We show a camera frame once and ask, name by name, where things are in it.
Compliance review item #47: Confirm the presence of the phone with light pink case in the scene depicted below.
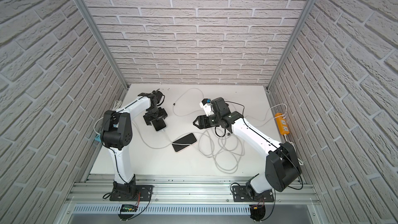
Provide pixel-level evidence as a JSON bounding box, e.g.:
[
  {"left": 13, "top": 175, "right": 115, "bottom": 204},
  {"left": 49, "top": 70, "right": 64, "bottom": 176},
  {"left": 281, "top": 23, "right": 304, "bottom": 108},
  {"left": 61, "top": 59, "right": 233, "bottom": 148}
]
[{"left": 172, "top": 133, "right": 198, "bottom": 152}]

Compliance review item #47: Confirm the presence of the white USB-C charging cable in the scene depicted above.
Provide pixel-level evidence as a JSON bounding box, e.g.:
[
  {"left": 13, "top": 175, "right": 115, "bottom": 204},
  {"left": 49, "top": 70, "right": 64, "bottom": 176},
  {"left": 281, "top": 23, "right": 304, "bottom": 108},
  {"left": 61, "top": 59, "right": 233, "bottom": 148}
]
[{"left": 180, "top": 103, "right": 288, "bottom": 173}]

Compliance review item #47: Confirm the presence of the phone with grey-blue case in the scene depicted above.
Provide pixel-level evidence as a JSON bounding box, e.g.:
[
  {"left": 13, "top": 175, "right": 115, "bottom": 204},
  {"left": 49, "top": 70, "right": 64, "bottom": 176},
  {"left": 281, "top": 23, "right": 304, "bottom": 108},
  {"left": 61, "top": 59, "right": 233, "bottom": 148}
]
[{"left": 152, "top": 119, "right": 166, "bottom": 131}]

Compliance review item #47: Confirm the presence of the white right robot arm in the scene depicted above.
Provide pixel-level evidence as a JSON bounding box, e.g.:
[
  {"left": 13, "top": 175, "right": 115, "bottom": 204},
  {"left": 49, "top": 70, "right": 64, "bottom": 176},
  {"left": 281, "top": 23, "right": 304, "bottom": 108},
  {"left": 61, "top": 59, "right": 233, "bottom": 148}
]
[{"left": 193, "top": 97, "right": 302, "bottom": 197}]

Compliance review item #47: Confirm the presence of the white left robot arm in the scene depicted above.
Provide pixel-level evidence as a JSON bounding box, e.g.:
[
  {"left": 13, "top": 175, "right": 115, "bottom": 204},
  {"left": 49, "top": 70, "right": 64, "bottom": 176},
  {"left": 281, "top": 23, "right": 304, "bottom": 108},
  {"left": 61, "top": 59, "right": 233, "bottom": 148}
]
[{"left": 100, "top": 89, "right": 167, "bottom": 200}]

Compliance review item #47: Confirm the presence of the orange power strip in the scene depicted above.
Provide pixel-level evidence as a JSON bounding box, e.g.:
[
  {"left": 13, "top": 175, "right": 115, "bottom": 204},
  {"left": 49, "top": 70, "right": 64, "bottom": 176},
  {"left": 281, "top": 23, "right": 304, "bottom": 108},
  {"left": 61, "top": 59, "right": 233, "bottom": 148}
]
[{"left": 275, "top": 113, "right": 290, "bottom": 136}]

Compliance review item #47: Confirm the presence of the teal power strip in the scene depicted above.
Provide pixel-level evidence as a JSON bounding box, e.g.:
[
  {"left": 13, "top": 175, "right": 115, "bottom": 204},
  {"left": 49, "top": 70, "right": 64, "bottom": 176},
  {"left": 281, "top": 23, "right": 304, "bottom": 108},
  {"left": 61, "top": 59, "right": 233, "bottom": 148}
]
[{"left": 94, "top": 134, "right": 101, "bottom": 143}]

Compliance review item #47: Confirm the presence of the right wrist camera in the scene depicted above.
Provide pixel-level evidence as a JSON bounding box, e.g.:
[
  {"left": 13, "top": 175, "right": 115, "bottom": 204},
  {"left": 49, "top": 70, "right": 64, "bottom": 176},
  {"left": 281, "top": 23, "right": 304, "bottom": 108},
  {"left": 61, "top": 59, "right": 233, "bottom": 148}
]
[{"left": 200, "top": 99, "right": 214, "bottom": 117}]

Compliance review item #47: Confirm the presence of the white cable with lilac tint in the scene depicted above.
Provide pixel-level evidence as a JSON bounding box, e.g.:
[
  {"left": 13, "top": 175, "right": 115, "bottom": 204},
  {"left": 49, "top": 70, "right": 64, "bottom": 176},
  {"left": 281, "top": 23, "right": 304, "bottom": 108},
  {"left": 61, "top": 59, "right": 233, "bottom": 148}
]
[{"left": 172, "top": 88, "right": 240, "bottom": 119}]

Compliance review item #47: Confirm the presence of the white power strip cord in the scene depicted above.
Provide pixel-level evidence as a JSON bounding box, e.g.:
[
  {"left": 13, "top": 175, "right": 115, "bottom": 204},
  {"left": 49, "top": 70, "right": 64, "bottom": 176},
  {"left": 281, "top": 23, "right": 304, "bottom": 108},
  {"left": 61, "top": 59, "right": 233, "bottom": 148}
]
[{"left": 282, "top": 133, "right": 304, "bottom": 166}]

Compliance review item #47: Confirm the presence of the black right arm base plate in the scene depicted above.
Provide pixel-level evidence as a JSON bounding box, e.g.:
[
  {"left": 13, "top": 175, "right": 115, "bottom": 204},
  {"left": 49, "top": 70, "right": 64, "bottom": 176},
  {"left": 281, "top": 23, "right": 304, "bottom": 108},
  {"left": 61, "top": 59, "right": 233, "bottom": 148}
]
[{"left": 230, "top": 183, "right": 275, "bottom": 203}]

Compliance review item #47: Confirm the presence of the aluminium front rail frame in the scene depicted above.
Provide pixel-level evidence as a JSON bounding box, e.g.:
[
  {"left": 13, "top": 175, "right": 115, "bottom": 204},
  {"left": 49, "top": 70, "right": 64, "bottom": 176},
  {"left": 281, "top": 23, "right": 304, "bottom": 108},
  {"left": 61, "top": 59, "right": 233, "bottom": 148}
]
[{"left": 56, "top": 174, "right": 328, "bottom": 224}]

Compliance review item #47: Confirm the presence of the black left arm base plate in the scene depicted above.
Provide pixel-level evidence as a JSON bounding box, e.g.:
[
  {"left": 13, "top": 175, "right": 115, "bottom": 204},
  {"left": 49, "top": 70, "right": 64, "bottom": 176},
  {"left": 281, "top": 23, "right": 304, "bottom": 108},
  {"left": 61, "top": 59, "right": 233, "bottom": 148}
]
[{"left": 109, "top": 183, "right": 153, "bottom": 202}]

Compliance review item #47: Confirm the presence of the aluminium corner post left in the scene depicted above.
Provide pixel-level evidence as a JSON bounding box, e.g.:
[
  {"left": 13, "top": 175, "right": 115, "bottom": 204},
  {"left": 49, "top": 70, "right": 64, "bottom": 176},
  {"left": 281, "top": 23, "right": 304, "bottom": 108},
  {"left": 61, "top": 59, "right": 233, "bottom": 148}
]
[{"left": 73, "top": 0, "right": 129, "bottom": 91}]

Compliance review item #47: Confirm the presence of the aluminium corner post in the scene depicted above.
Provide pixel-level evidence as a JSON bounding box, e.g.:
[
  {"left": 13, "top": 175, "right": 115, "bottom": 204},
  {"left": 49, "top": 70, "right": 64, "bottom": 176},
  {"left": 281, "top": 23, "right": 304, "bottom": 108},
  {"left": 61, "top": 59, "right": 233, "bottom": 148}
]
[
  {"left": 73, "top": 0, "right": 129, "bottom": 91},
  {"left": 266, "top": 0, "right": 317, "bottom": 93}
]

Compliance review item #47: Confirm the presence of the aluminium corner post right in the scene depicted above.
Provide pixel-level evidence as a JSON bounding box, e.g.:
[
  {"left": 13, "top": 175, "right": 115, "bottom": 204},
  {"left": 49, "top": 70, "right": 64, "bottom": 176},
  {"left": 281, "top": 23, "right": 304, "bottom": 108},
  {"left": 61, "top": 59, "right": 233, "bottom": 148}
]
[{"left": 266, "top": 0, "right": 317, "bottom": 93}]

